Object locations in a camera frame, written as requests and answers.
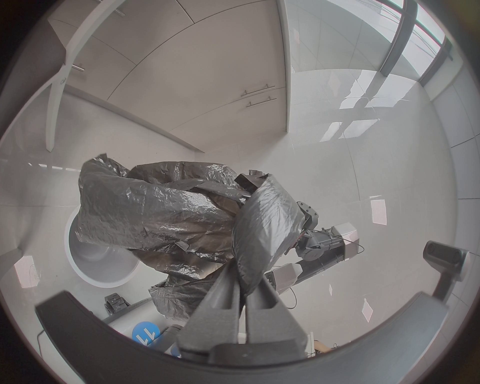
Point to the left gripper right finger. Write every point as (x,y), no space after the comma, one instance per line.
(268,318)

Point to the black plastic bag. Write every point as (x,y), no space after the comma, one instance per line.
(157,210)

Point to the beige cabinet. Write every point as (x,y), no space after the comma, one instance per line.
(206,75)

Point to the white trash bin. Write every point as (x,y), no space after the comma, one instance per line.
(97,262)

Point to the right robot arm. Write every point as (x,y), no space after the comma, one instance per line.
(322,243)

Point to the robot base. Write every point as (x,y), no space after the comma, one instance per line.
(146,333)

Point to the grey padded white chair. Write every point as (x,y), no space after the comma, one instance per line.
(56,105)

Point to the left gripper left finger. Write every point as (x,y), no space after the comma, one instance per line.
(217,311)

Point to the window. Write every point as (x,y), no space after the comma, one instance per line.
(398,37)

